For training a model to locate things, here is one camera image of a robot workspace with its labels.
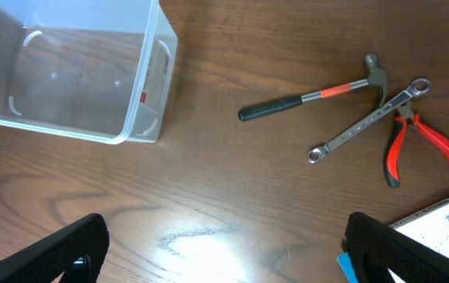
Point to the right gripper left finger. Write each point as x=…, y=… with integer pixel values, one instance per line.
x=74, y=253

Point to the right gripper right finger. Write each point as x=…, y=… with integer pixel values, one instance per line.
x=376, y=251

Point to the white blue card package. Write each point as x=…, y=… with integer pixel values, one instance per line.
x=429, y=226

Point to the silver ring spanner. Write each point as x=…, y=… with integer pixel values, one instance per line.
x=417, y=88

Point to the black handled claw hammer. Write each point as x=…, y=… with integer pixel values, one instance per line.
x=377, y=79

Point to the clear plastic container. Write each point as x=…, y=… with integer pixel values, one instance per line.
x=96, y=70

